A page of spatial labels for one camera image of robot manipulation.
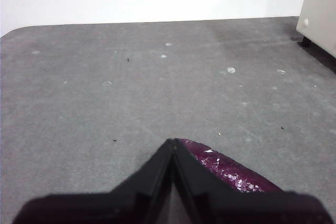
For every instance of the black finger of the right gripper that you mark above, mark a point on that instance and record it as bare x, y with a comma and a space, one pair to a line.
249, 208

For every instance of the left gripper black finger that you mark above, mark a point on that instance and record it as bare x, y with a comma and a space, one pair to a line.
105, 208

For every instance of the white toaster oven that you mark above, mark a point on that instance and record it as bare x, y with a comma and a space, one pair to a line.
320, 11

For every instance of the purple eggplant with green cap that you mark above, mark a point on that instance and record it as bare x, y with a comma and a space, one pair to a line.
231, 171

